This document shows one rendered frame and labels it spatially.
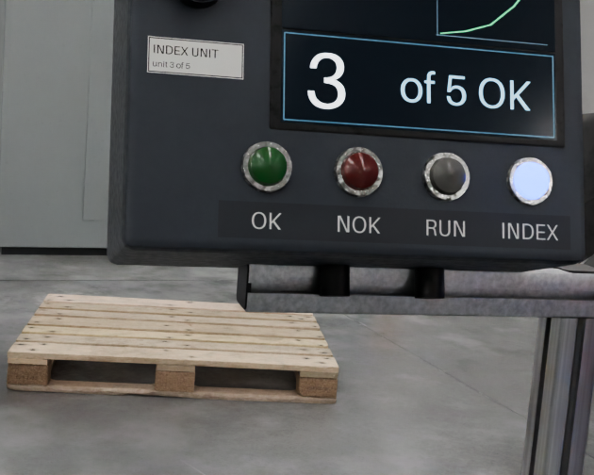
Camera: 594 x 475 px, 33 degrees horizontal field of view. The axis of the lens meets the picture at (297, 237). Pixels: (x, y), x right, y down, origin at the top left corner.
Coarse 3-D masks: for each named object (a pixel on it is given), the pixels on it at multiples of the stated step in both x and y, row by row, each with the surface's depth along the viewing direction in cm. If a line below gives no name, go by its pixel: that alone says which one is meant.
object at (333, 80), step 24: (288, 48) 54; (312, 48) 54; (336, 48) 54; (360, 48) 55; (288, 72) 54; (312, 72) 54; (336, 72) 54; (360, 72) 55; (288, 96) 53; (312, 96) 54; (336, 96) 54; (360, 96) 55; (288, 120) 53; (312, 120) 54; (336, 120) 54; (360, 120) 54
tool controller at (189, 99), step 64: (128, 0) 52; (192, 0) 52; (256, 0) 54; (320, 0) 54; (384, 0) 55; (448, 0) 56; (512, 0) 57; (576, 0) 59; (128, 64) 52; (192, 64) 52; (256, 64) 53; (384, 64) 55; (448, 64) 56; (512, 64) 57; (576, 64) 58; (128, 128) 51; (192, 128) 52; (256, 128) 53; (320, 128) 54; (384, 128) 55; (448, 128) 56; (512, 128) 57; (576, 128) 58; (128, 192) 51; (192, 192) 52; (256, 192) 53; (320, 192) 54; (384, 192) 54; (576, 192) 57; (128, 256) 55; (192, 256) 55; (256, 256) 55; (320, 256) 54; (384, 256) 55; (448, 256) 55; (512, 256) 56; (576, 256) 57
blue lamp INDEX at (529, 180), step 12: (516, 168) 56; (528, 168) 56; (540, 168) 56; (516, 180) 56; (528, 180) 56; (540, 180) 56; (552, 180) 57; (516, 192) 56; (528, 192) 56; (540, 192) 56; (528, 204) 56
